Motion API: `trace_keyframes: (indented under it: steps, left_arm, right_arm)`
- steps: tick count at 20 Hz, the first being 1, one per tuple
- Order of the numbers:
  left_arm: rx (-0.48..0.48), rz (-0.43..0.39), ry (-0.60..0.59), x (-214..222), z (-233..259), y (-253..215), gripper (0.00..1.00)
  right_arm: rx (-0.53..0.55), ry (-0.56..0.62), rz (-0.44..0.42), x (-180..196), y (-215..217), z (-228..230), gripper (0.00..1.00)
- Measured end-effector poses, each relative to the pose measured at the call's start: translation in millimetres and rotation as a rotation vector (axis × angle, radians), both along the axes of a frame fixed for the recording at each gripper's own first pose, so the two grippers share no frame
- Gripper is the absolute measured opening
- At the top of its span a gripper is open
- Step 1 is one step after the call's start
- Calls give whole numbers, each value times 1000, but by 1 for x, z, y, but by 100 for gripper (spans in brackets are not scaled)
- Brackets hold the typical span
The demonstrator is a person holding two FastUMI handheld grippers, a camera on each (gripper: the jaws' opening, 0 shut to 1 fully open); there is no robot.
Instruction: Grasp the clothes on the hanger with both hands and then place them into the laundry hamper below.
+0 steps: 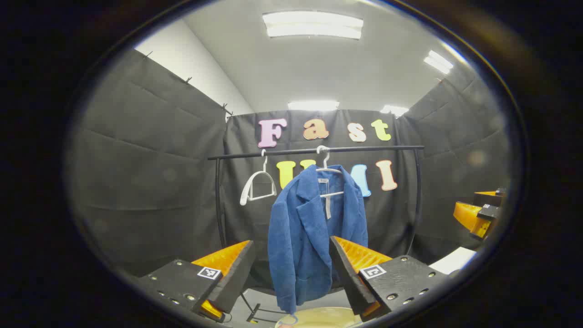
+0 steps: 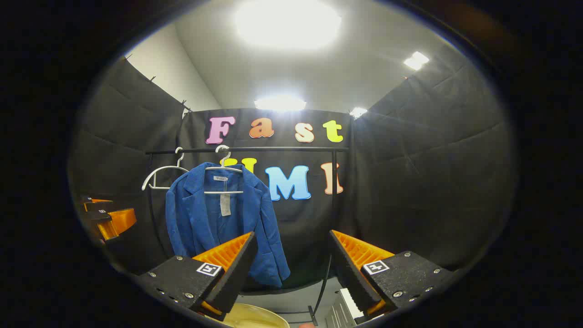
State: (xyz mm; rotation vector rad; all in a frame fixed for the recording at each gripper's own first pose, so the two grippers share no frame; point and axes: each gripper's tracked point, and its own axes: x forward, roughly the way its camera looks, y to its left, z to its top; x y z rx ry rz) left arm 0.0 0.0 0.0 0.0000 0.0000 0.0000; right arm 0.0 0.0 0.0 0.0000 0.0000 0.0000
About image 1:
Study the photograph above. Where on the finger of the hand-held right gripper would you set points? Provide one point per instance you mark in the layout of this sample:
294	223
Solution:
469	216
487	198

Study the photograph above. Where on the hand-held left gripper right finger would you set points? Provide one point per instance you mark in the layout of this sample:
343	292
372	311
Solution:
348	273

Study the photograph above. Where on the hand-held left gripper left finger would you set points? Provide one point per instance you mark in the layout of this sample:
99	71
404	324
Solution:
237	273

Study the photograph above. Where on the cream laundry hamper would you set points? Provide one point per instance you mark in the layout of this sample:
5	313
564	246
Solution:
328	316

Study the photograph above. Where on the white plastic hanger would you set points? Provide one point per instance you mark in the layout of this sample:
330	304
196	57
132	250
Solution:
325	159
248	189

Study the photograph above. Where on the black metal clothes rack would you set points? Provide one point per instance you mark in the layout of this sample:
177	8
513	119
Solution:
291	152

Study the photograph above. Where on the white flat panel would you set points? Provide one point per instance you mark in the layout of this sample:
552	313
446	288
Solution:
453	260

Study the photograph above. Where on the ceiling light panel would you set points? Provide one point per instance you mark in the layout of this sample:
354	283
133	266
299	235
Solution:
312	25
438	62
313	105
394	110

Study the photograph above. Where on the black backdrop cloth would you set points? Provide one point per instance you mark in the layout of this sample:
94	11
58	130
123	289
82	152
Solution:
150	173

